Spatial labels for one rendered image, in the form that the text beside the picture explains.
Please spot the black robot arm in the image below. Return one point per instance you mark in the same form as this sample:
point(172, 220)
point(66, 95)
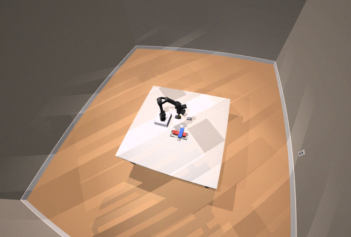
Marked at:
point(177, 104)

